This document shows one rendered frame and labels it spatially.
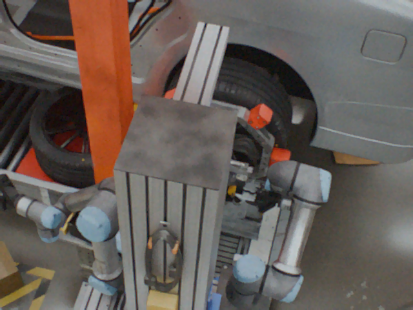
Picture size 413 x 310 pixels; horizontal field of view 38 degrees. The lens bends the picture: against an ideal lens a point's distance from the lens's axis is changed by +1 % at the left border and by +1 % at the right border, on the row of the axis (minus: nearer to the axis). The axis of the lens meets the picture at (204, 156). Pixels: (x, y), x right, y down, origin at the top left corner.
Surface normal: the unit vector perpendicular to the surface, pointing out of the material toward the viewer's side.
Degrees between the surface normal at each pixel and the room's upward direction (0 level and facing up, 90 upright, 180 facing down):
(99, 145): 90
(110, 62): 90
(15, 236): 0
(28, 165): 0
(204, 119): 0
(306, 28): 90
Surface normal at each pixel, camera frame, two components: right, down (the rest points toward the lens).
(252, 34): -0.26, 0.75
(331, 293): 0.06, -0.62
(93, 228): -0.43, 0.60
